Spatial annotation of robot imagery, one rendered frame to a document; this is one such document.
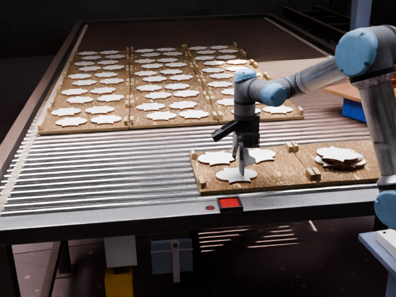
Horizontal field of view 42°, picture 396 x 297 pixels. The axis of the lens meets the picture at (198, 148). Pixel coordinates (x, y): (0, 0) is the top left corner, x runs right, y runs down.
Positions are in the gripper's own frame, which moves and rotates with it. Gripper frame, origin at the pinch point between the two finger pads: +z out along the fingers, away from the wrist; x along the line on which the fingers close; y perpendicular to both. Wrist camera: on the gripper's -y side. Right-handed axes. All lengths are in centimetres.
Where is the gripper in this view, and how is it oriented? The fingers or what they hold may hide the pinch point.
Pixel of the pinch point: (236, 167)
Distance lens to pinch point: 187.5
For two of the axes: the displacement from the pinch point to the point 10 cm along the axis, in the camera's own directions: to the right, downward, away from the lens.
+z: 0.0, 9.3, 3.7
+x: -1.3, -3.7, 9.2
